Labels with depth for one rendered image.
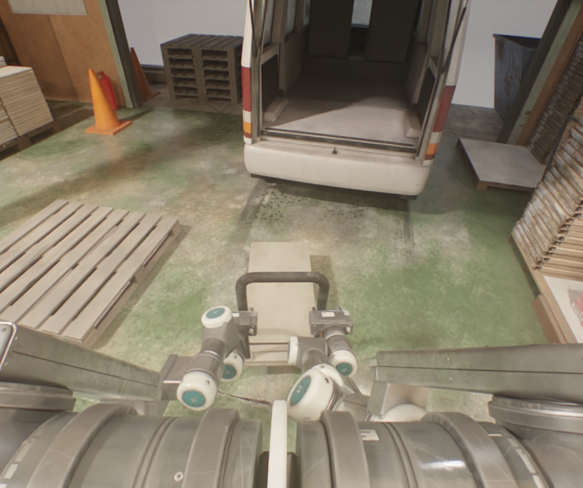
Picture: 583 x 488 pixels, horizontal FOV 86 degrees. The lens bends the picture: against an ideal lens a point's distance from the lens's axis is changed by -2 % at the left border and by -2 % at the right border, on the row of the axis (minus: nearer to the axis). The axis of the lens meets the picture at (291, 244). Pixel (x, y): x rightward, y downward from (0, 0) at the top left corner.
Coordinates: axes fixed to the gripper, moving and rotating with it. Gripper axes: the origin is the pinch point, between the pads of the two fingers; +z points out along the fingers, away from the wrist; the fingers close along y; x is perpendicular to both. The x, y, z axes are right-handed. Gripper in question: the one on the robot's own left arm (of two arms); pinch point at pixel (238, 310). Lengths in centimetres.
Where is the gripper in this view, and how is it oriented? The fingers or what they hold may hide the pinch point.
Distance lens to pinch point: 117.8
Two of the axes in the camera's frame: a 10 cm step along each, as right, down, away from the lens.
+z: -0.5, -3.5, 9.3
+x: 0.2, -9.4, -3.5
